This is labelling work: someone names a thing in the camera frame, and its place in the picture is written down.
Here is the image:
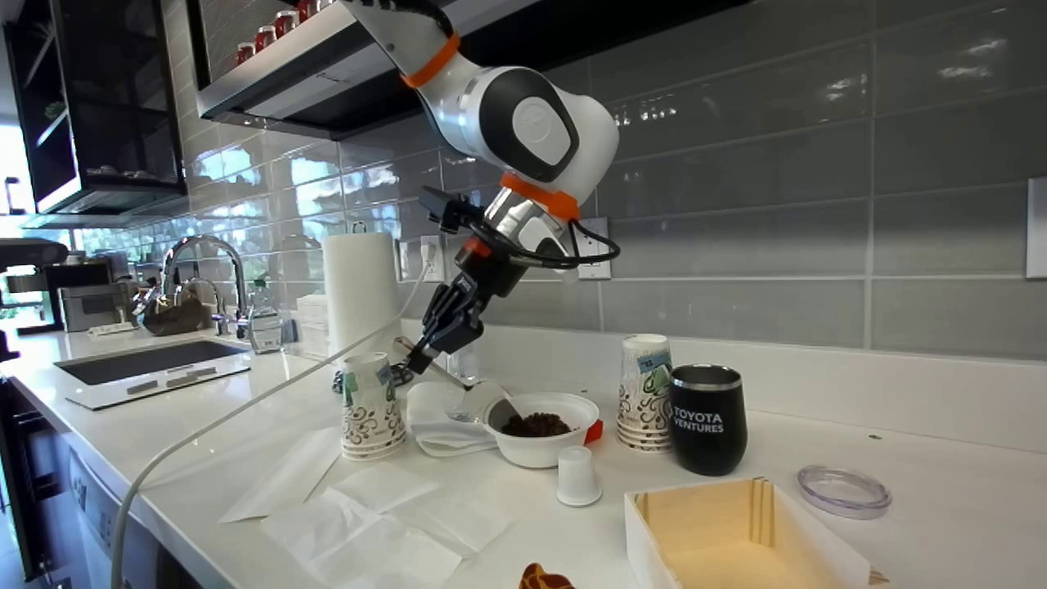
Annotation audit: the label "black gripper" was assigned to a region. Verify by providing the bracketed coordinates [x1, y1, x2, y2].
[405, 236, 522, 372]

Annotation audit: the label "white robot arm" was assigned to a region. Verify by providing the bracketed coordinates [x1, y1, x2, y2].
[339, 0, 617, 378]

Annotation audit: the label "white bowl with coffee beans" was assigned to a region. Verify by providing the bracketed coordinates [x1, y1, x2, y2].
[483, 392, 602, 470]

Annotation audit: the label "patterned paper cup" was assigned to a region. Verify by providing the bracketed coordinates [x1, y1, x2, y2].
[331, 352, 405, 458]

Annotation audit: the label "white paper towel roll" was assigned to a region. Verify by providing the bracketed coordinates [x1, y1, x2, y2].
[320, 231, 398, 352]

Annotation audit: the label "red plastic cup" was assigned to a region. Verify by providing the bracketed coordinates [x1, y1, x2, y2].
[581, 420, 602, 446]

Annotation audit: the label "small white pod cup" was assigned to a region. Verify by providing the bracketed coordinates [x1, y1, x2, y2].
[555, 446, 602, 508]

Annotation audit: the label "folded white napkin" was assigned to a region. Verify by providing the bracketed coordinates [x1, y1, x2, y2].
[260, 468, 509, 589]

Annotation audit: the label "stacked patterned paper cups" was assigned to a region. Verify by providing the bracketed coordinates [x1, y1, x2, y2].
[616, 333, 671, 452]

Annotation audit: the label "black travel mug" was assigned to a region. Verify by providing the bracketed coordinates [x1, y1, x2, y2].
[668, 367, 750, 475]

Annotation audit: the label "chrome sink faucet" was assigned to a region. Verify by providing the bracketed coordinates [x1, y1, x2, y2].
[130, 236, 247, 338]

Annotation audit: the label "white wooden box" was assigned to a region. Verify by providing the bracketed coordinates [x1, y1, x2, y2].
[625, 477, 891, 589]

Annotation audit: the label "clear plastic lid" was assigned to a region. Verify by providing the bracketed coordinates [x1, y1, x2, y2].
[796, 465, 892, 519]

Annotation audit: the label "white power cable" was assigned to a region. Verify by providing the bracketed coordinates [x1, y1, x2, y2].
[108, 270, 435, 589]

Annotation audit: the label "white wall outlet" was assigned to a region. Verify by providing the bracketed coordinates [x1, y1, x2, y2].
[576, 218, 613, 281]

